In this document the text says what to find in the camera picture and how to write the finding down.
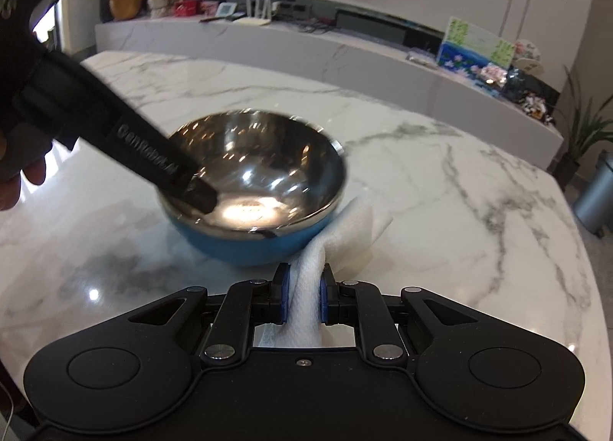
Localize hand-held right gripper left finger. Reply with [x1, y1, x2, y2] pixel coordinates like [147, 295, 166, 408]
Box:
[125, 262, 291, 366]

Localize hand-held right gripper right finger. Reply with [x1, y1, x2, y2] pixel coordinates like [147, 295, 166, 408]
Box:
[317, 265, 480, 366]

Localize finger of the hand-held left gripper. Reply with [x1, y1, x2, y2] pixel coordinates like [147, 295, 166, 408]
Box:
[13, 49, 220, 213]

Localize white paper towel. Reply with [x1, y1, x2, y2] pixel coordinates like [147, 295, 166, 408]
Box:
[254, 196, 394, 352]

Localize steel bowl with blue outside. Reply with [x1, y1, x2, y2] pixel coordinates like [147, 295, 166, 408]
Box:
[155, 109, 348, 270]

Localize person's left hand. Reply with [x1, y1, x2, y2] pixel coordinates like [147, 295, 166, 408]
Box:
[0, 127, 54, 212]

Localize golden round vase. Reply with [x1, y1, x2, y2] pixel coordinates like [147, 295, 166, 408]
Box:
[106, 0, 146, 21]

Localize white router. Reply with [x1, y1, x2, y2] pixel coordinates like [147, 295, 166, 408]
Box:
[232, 0, 279, 28]

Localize toy brick flowers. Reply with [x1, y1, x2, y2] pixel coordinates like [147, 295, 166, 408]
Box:
[519, 92, 557, 125]

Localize colourful flower painting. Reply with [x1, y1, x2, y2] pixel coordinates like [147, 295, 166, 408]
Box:
[434, 16, 516, 88]

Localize grey trash bin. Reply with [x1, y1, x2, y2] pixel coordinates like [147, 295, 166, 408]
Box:
[572, 149, 613, 238]

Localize black display box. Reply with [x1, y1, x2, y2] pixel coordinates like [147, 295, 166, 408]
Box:
[500, 64, 561, 109]

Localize potted green plant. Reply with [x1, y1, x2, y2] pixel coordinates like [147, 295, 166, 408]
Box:
[550, 64, 613, 189]

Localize floral hand fan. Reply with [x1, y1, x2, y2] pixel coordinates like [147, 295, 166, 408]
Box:
[512, 39, 546, 76]

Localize black cables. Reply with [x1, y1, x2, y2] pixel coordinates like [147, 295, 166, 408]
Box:
[278, 14, 336, 33]

